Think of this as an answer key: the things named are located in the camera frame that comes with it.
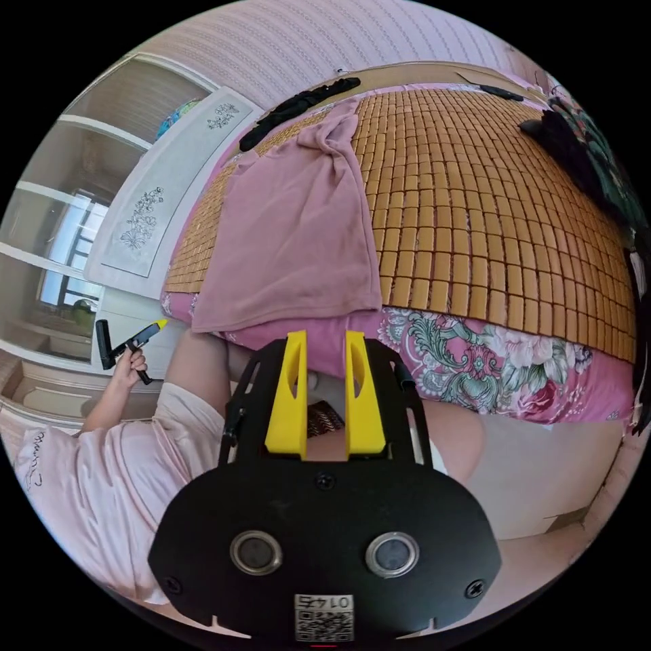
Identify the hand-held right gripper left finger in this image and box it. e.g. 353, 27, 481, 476
264, 329, 309, 459

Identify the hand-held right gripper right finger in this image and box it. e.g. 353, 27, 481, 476
345, 330, 387, 462

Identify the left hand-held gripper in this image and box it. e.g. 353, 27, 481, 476
113, 318, 170, 387

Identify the person's left forearm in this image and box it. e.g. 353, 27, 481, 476
79, 377, 128, 436

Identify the pink long sleeve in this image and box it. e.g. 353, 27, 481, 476
191, 98, 383, 335

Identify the long black garment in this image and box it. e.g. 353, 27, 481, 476
238, 76, 363, 153

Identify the person's left hand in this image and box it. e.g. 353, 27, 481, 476
113, 349, 149, 391

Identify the window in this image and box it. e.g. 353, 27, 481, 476
39, 186, 112, 312

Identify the person's body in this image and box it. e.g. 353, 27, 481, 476
11, 325, 485, 607

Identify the bed with woven mat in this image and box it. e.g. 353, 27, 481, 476
160, 60, 643, 426

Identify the pile of clothes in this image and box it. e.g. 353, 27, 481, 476
518, 83, 651, 240

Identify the small black garment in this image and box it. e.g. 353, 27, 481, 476
479, 83, 526, 102

